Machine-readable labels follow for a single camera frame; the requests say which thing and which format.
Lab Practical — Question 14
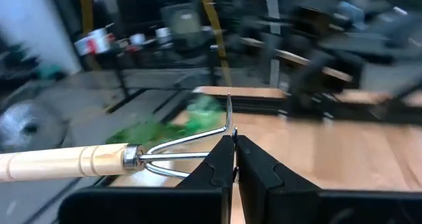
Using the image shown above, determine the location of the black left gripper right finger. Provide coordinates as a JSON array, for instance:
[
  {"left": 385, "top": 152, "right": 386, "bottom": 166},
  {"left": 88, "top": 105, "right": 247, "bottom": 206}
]
[{"left": 236, "top": 134, "right": 422, "bottom": 224}]

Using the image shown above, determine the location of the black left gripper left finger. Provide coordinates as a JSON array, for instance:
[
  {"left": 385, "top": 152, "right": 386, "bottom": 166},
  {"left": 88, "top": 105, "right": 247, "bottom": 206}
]
[{"left": 58, "top": 134, "right": 236, "bottom": 224}]

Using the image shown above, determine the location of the green transparent spray bottle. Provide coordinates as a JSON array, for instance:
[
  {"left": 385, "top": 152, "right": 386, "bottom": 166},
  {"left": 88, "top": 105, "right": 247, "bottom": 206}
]
[{"left": 105, "top": 94, "right": 227, "bottom": 146}]

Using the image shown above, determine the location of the wooden handled metal hand cultivator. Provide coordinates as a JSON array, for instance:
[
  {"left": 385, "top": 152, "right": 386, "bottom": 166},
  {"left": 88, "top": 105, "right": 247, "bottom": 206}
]
[{"left": 0, "top": 92, "right": 239, "bottom": 184}]

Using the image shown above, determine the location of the red white can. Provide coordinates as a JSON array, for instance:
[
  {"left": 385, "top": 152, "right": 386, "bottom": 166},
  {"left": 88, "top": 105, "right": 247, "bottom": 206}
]
[{"left": 73, "top": 27, "right": 113, "bottom": 56}]

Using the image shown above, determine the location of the black table edge rail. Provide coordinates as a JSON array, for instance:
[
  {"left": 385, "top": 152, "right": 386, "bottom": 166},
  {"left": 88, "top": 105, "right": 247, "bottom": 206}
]
[{"left": 193, "top": 91, "right": 422, "bottom": 126}]

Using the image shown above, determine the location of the yellow hanging cable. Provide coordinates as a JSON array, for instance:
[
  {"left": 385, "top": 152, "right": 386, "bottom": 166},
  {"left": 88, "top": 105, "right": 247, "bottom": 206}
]
[{"left": 198, "top": 0, "right": 233, "bottom": 88}]

